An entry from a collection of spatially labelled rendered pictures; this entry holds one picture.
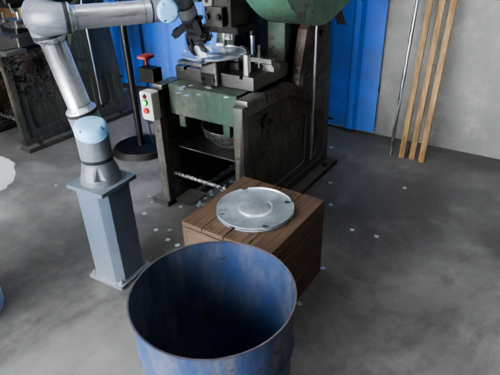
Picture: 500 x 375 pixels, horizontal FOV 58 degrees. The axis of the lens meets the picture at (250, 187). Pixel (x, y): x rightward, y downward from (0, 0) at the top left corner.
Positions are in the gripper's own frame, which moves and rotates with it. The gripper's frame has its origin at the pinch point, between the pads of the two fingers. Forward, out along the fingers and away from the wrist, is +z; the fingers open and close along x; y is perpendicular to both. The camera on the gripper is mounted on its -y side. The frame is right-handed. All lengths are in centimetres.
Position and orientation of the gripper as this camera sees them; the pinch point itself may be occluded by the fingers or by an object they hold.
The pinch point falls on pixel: (202, 58)
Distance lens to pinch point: 199.6
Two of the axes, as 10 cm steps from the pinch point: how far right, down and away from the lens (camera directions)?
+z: 2.5, 6.0, 7.6
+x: 4.6, -7.6, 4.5
